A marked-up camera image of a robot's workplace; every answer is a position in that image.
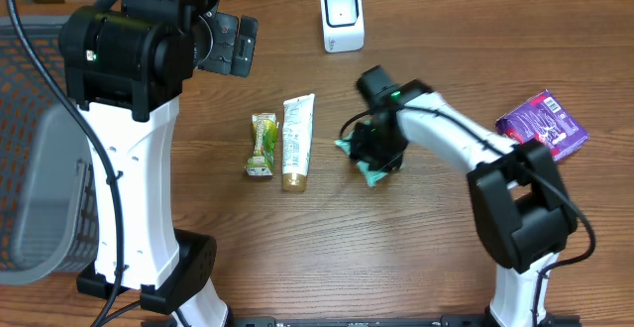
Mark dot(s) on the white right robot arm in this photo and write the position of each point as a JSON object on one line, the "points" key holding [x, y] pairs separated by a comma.
{"points": [[522, 215]]}

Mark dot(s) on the yellow green Pokka drink pouch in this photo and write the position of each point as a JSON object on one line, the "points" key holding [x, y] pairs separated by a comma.
{"points": [[265, 129]]}

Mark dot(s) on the purple pad package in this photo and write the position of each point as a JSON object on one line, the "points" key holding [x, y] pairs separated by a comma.
{"points": [[543, 118]]}

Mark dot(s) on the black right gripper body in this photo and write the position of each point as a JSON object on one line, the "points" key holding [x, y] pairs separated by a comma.
{"points": [[383, 149]]}

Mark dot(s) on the white barcode scanner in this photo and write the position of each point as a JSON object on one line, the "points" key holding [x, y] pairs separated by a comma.
{"points": [[343, 25]]}

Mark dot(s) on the grey plastic shopping basket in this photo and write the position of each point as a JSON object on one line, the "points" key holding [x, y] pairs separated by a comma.
{"points": [[48, 214]]}

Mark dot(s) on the white tube with gold cap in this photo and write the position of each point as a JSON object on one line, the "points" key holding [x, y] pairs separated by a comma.
{"points": [[296, 141]]}

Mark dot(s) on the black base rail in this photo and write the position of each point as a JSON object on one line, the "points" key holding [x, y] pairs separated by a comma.
{"points": [[444, 321]]}

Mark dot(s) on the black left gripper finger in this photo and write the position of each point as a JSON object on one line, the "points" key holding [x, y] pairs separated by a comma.
{"points": [[243, 55], [249, 27]]}

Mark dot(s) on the teal wet wipes pack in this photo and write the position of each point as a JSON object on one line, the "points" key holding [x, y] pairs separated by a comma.
{"points": [[372, 177]]}

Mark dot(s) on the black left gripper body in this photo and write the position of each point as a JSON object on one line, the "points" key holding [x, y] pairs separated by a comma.
{"points": [[237, 46]]}

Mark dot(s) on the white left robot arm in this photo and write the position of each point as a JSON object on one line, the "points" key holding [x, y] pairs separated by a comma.
{"points": [[125, 63]]}

